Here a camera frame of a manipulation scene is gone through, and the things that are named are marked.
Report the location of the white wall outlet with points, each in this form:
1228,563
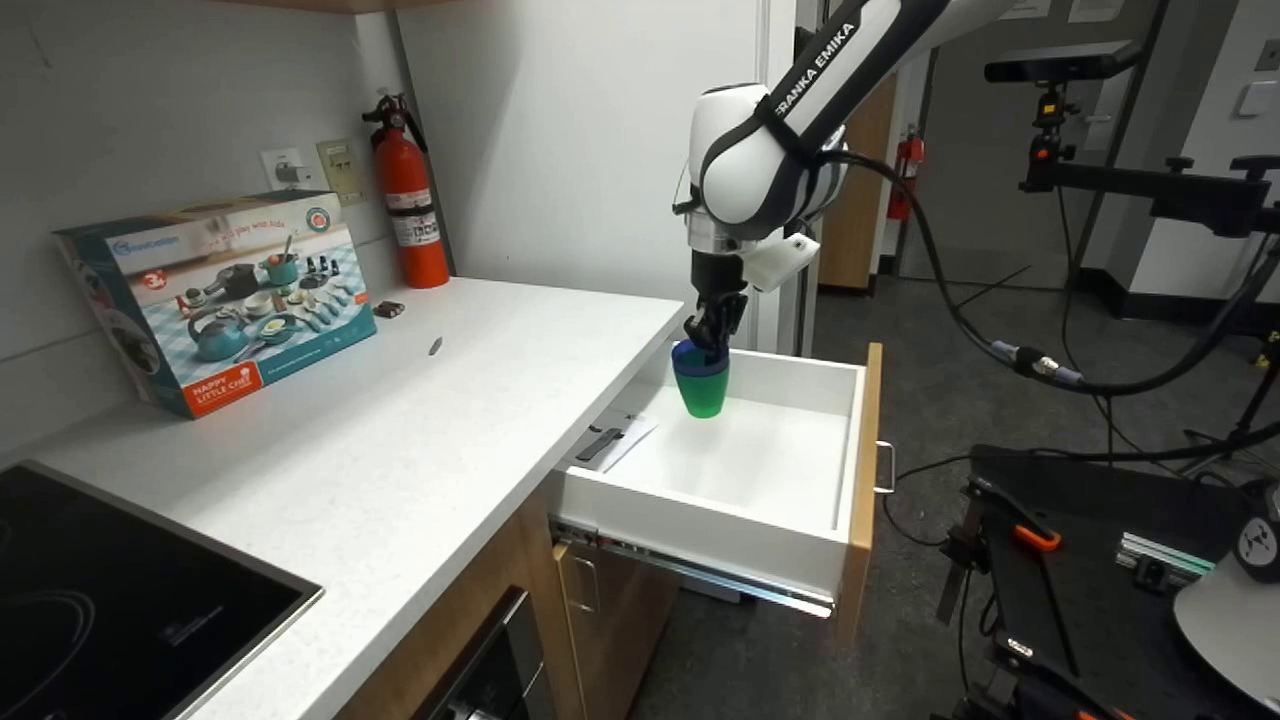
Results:
294,170

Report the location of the black stereo camera bar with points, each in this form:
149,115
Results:
1060,60

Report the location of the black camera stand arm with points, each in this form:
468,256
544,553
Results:
1146,186

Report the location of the small red fire extinguisher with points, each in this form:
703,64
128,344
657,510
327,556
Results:
910,174

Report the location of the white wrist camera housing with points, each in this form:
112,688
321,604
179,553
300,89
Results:
785,263

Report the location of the black cooktop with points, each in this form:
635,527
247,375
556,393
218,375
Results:
105,615

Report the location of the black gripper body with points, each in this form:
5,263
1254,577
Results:
718,286

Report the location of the wooden base cabinet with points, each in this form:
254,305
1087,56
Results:
615,624

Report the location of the small dark stick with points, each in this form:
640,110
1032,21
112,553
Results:
432,344

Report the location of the small dark flat object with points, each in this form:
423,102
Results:
389,310

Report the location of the blue plastic cup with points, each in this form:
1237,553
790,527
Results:
684,359

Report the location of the wooden door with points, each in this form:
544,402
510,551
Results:
862,201

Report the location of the beige wall switch plate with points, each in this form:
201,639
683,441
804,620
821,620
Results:
341,170

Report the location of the white drawer with wooden front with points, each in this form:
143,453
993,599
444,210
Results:
745,467

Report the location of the green plastic cup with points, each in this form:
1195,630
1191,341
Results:
703,393

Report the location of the toy cookware set box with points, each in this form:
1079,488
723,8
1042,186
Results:
224,303

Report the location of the black built-in oven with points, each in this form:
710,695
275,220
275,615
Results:
501,667

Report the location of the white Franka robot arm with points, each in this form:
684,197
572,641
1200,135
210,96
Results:
800,123

